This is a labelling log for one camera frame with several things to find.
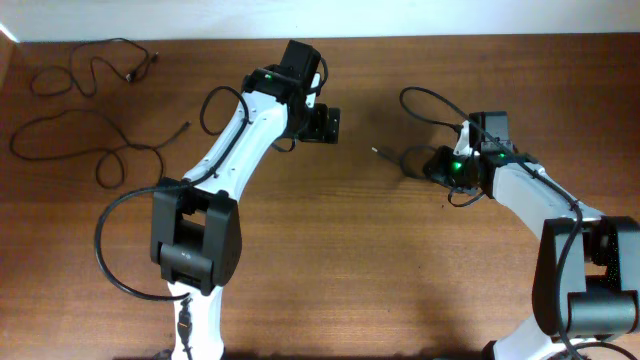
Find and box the thin black cable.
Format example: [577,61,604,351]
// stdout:
[29,37,160,99]

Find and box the thick black USB cable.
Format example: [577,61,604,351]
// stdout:
[9,108,192,190]

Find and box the black cable with USB-A plug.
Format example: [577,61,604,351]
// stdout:
[371,143,439,181]

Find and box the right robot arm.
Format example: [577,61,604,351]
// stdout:
[423,111,639,359]

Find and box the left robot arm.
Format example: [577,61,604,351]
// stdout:
[150,40,340,359]

